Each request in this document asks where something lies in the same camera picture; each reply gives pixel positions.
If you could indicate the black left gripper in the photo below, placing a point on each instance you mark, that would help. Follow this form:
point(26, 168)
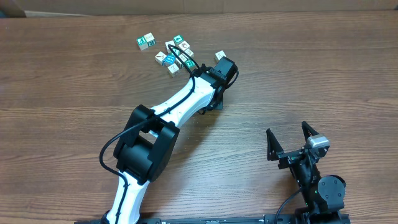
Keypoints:
point(218, 102)

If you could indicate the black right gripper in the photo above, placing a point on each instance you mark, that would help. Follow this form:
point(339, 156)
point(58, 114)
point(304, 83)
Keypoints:
point(275, 149)

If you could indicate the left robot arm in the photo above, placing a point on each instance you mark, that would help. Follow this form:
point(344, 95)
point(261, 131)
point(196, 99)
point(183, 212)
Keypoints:
point(145, 146)

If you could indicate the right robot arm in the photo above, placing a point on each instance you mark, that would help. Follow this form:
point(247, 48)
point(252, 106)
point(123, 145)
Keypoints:
point(323, 196)

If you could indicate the green-top wooden block right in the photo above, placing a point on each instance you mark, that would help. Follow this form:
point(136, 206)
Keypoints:
point(190, 64)

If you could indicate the green-top wooden block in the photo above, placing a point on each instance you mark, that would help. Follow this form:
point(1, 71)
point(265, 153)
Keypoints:
point(190, 64)
point(142, 43)
point(178, 39)

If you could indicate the lone plain wooden block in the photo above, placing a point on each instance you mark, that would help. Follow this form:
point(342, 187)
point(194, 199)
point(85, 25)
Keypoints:
point(219, 55)

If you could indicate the plain wooden block lower middle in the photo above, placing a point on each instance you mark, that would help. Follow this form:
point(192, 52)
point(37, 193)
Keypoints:
point(173, 69)

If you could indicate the plain wooden block centre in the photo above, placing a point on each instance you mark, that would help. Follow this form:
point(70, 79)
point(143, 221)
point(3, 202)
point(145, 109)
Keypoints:
point(180, 60)

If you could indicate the wooden block brown picture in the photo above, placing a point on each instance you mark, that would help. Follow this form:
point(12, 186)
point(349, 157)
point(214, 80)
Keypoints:
point(188, 54)

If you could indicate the blue-top wooden block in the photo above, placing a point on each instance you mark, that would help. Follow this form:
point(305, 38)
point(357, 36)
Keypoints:
point(169, 60)

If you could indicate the green letter wooden block centre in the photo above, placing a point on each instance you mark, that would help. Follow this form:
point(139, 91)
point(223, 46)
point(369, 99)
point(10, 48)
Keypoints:
point(175, 51)

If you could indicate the wooden block animal picture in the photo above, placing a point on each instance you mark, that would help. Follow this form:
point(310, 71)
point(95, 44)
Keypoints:
point(184, 45)

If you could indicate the wooden block pencil picture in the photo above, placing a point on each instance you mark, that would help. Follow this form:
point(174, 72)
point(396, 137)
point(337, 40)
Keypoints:
point(160, 58)

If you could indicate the green-top wooden block upper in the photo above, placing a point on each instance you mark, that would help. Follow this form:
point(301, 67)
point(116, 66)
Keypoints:
point(178, 39)

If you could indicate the plain wooden block upper middle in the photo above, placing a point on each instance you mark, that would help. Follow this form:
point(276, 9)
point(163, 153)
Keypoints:
point(167, 44)

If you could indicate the plain wooden block green side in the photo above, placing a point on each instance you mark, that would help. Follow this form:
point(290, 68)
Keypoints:
point(150, 39)

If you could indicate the green-top wooden block far left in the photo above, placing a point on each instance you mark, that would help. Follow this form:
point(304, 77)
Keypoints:
point(142, 43)

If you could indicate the brown cardboard backdrop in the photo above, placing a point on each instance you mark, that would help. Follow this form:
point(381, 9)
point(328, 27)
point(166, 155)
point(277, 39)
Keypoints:
point(25, 8)

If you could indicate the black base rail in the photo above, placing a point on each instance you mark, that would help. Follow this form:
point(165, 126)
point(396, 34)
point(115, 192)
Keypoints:
point(266, 219)

